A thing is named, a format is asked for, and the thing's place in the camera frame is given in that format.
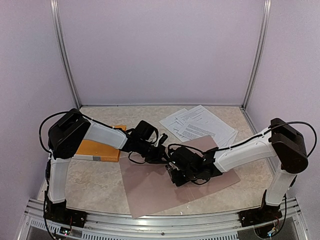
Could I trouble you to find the pink file folder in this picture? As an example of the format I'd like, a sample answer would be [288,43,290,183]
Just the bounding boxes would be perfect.
[119,135,241,220]

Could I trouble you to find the right aluminium frame post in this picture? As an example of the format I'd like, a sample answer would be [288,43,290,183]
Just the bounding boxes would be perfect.
[241,0,272,111]

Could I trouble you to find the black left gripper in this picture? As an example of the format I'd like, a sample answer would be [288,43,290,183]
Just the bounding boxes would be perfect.
[137,139,169,164]

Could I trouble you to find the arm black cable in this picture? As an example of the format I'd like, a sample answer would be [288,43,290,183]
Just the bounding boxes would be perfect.
[207,121,316,159]
[37,111,73,156]

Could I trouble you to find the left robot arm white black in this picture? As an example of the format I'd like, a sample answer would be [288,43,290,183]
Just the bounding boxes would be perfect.
[46,108,169,223]

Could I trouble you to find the orange book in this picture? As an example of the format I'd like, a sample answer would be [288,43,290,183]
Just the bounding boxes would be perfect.
[73,139,121,163]

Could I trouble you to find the front aluminium rail base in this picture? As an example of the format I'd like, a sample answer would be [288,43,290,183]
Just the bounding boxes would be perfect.
[17,197,308,240]

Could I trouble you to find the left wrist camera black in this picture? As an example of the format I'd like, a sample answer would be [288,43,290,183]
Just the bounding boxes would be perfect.
[135,120,159,140]

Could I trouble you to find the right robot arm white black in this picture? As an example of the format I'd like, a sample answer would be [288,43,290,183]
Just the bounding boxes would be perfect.
[165,118,309,222]

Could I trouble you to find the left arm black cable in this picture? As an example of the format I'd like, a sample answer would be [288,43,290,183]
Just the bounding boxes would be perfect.
[37,111,73,156]

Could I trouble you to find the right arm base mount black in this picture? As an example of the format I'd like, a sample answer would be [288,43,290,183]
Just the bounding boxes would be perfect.
[238,200,283,227]

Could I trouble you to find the left aluminium frame post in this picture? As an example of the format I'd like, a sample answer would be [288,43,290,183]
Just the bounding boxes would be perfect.
[49,0,82,109]

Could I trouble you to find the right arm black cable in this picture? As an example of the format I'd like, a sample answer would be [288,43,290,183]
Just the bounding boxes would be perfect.
[207,121,316,159]

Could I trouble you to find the white printed paper stack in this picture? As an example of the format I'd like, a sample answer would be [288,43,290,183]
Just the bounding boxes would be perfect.
[175,105,239,148]

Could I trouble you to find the white printed sheet far left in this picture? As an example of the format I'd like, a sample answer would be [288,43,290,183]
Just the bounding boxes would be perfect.
[159,108,187,134]

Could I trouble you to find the aluminium frame post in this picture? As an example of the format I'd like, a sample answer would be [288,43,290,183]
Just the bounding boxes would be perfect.
[49,0,82,109]
[241,0,272,111]

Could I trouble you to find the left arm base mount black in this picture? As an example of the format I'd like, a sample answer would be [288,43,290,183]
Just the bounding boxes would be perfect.
[44,200,88,228]

